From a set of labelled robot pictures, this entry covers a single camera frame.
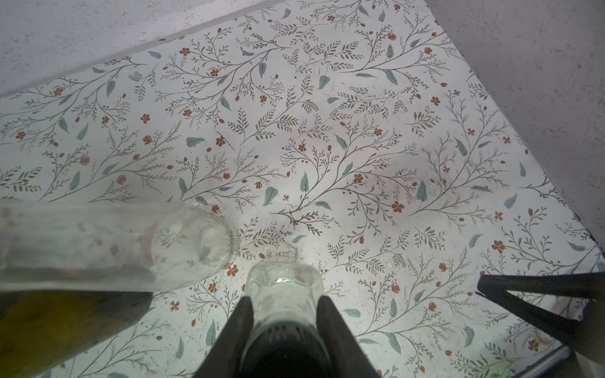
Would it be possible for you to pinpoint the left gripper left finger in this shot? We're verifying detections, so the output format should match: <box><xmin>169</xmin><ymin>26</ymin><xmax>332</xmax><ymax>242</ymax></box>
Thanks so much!
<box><xmin>193</xmin><ymin>296</ymin><xmax>254</xmax><ymax>378</ymax></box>

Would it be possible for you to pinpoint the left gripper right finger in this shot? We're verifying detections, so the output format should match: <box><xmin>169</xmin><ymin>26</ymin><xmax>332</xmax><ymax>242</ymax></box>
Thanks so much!
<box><xmin>316</xmin><ymin>295</ymin><xmax>380</xmax><ymax>378</ymax></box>

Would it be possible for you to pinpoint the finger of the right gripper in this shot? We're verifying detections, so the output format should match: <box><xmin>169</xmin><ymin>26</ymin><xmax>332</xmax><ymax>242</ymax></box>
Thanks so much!
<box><xmin>476</xmin><ymin>271</ymin><xmax>605</xmax><ymax>365</ymax></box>

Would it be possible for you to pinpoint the clear bottle with red label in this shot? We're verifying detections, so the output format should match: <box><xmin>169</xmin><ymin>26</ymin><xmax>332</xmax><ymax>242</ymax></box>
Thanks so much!
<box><xmin>239</xmin><ymin>261</ymin><xmax>332</xmax><ymax>377</ymax></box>

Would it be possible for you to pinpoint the tall clear corked bottle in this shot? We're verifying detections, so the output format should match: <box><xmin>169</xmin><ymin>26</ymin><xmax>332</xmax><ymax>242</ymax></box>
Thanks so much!
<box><xmin>1</xmin><ymin>201</ymin><xmax>239</xmax><ymax>292</ymax></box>

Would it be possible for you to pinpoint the dark green wine bottle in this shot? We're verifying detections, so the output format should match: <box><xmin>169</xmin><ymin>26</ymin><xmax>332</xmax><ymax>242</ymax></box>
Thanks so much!
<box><xmin>1</xmin><ymin>291</ymin><xmax>153</xmax><ymax>377</ymax></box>

